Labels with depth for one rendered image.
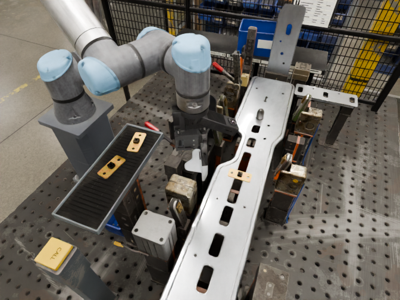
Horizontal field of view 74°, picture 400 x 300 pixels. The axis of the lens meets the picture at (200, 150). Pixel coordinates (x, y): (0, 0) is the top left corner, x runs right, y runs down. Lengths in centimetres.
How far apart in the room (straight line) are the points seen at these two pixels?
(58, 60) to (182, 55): 59
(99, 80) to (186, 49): 17
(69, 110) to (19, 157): 178
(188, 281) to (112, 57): 59
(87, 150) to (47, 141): 170
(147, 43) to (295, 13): 93
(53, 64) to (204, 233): 72
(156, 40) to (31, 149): 235
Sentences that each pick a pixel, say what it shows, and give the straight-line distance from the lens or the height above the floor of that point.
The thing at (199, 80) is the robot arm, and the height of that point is 148.
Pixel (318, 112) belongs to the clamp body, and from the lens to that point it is 125.
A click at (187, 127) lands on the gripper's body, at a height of 133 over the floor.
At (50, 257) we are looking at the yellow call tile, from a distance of 74.
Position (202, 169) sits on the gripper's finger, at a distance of 68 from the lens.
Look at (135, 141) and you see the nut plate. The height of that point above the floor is 117.
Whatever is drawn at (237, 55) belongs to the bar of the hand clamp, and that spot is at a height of 121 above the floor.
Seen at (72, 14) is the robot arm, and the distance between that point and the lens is 63.
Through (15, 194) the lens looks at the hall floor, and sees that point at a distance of 256.
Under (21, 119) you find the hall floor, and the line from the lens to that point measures 324.
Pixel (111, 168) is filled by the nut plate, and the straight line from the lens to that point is 82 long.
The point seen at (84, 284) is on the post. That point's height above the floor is 99.
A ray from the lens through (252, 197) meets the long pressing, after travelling 93.
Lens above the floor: 178
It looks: 48 degrees down
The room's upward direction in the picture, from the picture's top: straight up
